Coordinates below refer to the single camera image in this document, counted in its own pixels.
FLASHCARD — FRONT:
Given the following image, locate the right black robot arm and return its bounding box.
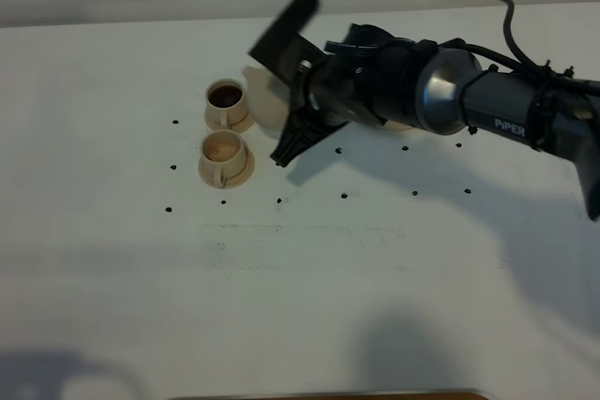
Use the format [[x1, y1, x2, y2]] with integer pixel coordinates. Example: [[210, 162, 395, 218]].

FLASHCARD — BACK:
[[252, 25, 599, 219]]

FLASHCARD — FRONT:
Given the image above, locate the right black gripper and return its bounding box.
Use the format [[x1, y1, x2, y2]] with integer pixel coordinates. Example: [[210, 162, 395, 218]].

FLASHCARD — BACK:
[[270, 24, 439, 167]]

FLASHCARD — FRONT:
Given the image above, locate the beige ceramic teapot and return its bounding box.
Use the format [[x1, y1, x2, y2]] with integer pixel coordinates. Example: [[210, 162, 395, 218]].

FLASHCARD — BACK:
[[242, 66, 290, 138]]

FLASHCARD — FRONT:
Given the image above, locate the near beige teacup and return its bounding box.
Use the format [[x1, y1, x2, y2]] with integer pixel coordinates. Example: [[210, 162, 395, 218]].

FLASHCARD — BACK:
[[200, 129, 246, 161]]

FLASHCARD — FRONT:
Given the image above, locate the beige teapot saucer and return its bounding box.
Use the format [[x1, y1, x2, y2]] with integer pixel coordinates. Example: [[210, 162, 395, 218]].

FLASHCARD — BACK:
[[377, 121, 413, 132]]

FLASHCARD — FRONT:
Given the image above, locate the far beige teacup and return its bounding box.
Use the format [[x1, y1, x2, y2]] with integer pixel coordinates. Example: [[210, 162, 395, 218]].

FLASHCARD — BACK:
[[205, 79, 247, 107]]

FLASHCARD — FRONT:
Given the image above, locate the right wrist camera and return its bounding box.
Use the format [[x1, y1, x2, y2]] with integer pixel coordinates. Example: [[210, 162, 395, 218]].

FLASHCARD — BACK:
[[248, 0, 325, 86]]

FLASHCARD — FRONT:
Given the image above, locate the beige teacup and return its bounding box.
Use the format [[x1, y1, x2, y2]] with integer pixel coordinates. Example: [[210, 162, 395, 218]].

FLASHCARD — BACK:
[[205, 79, 247, 107], [200, 129, 246, 161]]

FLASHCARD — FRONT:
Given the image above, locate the beige cup saucer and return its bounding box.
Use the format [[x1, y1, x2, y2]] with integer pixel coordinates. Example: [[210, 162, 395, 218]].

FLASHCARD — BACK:
[[204, 96, 254, 133], [198, 147, 255, 189]]

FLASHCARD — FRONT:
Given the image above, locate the far beige cup saucer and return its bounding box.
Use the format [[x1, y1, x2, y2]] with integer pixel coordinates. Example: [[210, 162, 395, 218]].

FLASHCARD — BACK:
[[204, 96, 254, 133]]

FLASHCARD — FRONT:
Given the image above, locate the near beige cup saucer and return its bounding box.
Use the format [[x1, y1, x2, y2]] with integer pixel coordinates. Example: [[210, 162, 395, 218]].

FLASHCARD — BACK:
[[198, 147, 255, 189]]

